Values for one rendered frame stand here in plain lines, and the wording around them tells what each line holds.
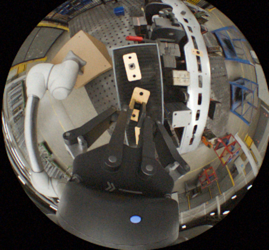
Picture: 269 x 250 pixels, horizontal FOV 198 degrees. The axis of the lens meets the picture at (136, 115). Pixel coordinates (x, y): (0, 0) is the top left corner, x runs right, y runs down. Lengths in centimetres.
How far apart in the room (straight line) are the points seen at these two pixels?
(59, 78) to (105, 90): 48
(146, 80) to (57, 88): 40
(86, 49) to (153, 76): 47
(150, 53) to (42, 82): 50
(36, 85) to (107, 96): 62
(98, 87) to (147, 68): 61
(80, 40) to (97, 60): 22
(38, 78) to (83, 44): 32
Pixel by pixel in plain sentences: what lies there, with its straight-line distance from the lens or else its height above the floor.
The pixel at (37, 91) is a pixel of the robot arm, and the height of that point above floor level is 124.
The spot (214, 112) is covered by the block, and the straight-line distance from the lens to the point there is 64.
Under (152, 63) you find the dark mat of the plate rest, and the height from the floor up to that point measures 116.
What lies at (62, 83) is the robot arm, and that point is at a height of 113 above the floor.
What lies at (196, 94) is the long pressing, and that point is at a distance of 53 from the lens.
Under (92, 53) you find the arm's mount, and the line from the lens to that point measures 63.
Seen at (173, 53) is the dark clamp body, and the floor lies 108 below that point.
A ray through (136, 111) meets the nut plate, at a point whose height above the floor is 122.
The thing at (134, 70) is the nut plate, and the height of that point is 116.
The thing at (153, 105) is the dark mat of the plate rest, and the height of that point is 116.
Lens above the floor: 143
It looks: 65 degrees down
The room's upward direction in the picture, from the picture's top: 172 degrees counter-clockwise
